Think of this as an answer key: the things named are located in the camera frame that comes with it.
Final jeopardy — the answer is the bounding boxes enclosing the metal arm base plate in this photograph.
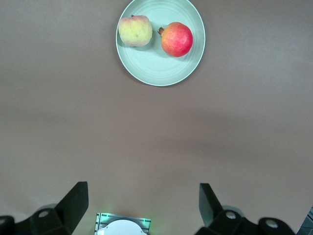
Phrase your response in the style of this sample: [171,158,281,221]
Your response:
[94,212,152,235]

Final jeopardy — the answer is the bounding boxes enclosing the brown table cover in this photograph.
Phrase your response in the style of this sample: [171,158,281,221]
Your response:
[0,0,313,235]

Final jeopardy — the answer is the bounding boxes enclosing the red apple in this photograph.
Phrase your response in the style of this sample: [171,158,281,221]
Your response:
[157,22,194,58]

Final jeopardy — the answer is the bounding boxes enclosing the light green plate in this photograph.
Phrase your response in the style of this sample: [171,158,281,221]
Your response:
[115,0,206,87]

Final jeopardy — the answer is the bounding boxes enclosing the yellow pink peach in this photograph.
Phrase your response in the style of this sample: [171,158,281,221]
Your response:
[118,14,153,47]

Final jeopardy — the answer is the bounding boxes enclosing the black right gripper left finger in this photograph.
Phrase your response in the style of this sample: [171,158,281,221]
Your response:
[0,181,89,235]

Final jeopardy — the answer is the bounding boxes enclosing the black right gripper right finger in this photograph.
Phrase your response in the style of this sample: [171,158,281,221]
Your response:
[194,183,298,235]

